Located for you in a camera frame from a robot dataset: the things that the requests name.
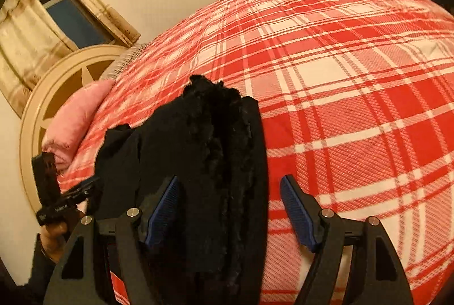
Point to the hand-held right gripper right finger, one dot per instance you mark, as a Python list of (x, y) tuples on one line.
[(298, 216)]

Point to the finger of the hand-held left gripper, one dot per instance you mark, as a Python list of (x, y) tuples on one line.
[(85, 183)]

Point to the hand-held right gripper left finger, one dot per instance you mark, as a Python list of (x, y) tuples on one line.
[(165, 209)]

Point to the beige patterned curtain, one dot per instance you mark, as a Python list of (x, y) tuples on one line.
[(24, 53), (95, 7)]

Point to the red plaid blanket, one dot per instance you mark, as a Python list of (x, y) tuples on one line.
[(354, 78)]

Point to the pink pillow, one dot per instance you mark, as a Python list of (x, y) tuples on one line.
[(74, 120)]

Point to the dark window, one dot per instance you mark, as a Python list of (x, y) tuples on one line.
[(74, 21)]

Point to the round beige headboard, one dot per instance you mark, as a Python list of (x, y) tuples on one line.
[(35, 106)]

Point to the striped bed sheet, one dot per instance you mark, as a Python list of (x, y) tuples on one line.
[(120, 64)]

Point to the black pants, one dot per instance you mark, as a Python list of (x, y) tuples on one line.
[(205, 166)]

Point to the person's left hand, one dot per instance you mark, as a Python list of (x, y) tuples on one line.
[(53, 237)]

